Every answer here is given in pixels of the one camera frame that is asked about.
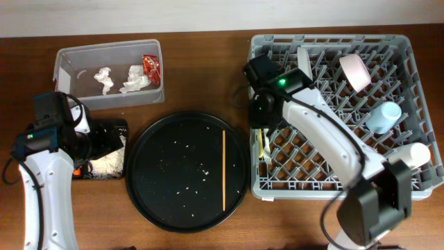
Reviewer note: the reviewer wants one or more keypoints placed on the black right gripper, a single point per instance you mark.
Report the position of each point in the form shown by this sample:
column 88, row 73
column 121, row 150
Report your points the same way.
column 253, row 121

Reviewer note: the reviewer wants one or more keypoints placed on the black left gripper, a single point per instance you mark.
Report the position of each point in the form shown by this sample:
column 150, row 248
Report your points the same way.
column 103, row 145

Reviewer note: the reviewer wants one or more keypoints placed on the wooden knife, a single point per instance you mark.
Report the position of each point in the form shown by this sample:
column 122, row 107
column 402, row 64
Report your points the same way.
column 260, row 143

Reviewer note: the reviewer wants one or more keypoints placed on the pile of rice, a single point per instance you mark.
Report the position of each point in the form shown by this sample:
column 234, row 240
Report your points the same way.
column 109, row 166

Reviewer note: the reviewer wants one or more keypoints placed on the orange carrot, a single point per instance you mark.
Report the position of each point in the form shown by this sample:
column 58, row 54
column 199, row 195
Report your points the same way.
column 77, row 172

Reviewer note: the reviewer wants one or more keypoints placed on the white plastic fork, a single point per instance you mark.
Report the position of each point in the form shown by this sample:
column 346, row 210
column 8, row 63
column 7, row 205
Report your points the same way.
column 266, row 150

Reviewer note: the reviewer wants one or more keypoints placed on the grey plate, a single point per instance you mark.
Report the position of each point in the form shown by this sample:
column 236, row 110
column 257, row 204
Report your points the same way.
column 304, row 62

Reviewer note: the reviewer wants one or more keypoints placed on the white napkin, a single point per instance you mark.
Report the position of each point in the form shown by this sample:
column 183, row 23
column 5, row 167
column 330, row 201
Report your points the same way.
column 136, row 80
column 103, row 77

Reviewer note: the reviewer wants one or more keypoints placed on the red snack wrapper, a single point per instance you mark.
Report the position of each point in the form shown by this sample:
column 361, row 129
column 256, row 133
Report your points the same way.
column 152, row 69

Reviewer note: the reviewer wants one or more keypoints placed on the pink bowl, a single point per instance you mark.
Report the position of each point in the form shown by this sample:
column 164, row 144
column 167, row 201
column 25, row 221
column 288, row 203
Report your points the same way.
column 355, row 71

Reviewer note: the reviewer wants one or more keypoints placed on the light blue cup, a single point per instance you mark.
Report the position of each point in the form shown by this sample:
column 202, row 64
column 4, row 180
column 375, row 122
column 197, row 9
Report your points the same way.
column 384, row 117

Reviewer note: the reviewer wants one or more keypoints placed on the white cup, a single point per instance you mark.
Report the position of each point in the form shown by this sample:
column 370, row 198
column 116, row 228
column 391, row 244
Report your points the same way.
column 414, row 155

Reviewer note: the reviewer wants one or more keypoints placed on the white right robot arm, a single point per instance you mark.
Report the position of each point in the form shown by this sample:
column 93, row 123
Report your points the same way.
column 377, row 191

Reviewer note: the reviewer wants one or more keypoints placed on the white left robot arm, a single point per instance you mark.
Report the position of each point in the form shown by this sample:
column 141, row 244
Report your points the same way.
column 62, row 138

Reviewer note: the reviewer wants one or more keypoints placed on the grey dishwasher rack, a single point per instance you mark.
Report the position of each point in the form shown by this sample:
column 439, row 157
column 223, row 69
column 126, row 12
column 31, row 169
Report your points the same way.
column 298, row 171

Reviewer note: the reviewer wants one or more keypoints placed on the black rectangular tray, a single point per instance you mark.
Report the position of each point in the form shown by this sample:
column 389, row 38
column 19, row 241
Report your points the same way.
column 84, row 167

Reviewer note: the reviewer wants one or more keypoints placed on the wooden chopstick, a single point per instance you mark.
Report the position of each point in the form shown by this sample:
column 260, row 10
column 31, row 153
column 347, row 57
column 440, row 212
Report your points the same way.
column 223, row 169

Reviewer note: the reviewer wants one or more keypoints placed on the clear plastic bin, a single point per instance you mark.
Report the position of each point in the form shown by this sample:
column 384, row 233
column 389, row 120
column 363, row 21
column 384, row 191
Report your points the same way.
column 75, row 68

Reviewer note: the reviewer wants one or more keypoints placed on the round black tray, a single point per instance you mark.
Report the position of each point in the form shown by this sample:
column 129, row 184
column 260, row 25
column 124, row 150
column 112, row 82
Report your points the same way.
column 174, row 172

